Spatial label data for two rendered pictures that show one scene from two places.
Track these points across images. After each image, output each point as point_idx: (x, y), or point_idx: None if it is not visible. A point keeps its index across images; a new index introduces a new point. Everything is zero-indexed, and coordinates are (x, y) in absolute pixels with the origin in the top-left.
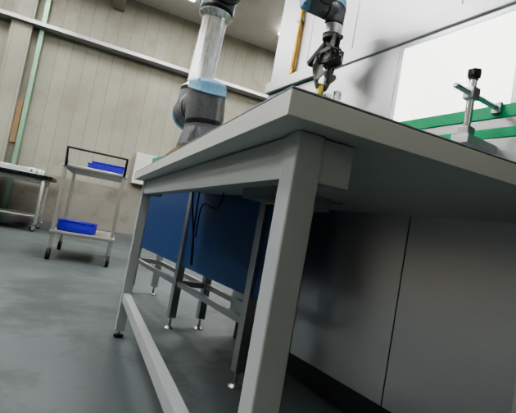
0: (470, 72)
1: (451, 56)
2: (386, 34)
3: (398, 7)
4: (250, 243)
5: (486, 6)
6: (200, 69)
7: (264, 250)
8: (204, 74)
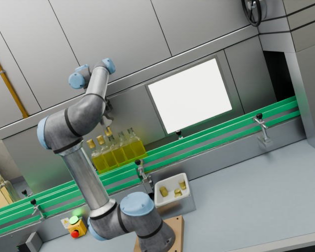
0: (259, 116)
1: (185, 85)
2: (119, 75)
3: (119, 57)
4: None
5: (192, 58)
6: (102, 193)
7: None
8: (106, 194)
